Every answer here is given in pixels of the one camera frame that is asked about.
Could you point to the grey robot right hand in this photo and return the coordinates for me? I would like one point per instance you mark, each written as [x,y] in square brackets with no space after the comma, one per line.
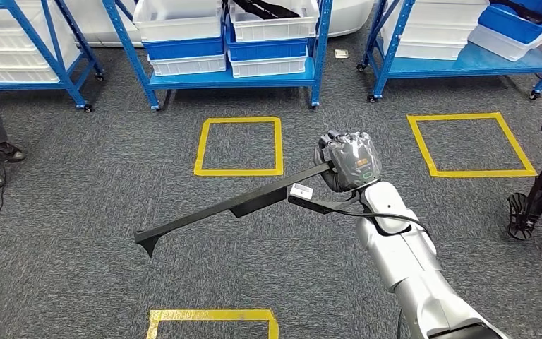
[353,161]

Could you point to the black plastic plate frame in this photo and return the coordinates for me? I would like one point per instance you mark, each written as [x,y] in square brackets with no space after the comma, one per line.
[252,201]

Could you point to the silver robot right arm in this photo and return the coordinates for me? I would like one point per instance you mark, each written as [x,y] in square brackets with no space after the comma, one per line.
[406,262]

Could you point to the blue steel shelf rack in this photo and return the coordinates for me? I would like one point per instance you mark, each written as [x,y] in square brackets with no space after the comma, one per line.
[18,85]
[476,63]
[233,79]

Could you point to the black plastic part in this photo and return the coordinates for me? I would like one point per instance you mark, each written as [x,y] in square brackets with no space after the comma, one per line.
[261,8]
[523,11]

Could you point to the silver floor outlet cover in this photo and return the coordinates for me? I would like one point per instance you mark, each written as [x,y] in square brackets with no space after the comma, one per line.
[341,54]

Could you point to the yellow floor tape square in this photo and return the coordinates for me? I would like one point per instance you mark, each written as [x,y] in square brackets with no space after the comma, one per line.
[205,314]
[476,173]
[238,172]

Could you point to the white car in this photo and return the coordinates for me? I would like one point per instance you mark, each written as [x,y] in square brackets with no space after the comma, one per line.
[353,18]

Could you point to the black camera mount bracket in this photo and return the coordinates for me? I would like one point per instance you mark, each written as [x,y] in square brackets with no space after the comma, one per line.
[322,206]

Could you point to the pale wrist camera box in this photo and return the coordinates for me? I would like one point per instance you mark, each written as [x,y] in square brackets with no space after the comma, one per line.
[301,191]

